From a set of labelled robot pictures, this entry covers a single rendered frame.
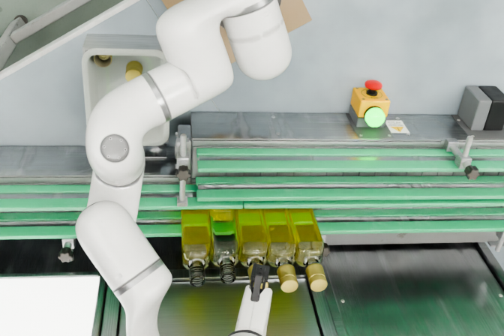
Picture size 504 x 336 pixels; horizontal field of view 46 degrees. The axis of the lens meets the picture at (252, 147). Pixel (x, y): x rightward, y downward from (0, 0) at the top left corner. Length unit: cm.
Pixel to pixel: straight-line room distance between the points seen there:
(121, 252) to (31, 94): 60
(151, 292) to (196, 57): 35
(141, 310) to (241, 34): 44
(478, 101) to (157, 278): 87
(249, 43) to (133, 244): 36
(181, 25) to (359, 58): 59
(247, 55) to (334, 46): 42
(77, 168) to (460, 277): 93
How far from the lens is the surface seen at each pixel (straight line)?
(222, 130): 129
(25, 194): 133
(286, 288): 116
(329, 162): 126
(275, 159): 125
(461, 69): 148
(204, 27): 90
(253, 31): 94
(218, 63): 93
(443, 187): 141
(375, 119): 134
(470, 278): 154
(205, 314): 126
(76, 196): 130
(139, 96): 91
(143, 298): 89
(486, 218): 153
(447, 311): 143
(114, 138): 88
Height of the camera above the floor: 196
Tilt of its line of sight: 57 degrees down
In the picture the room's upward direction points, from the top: 168 degrees clockwise
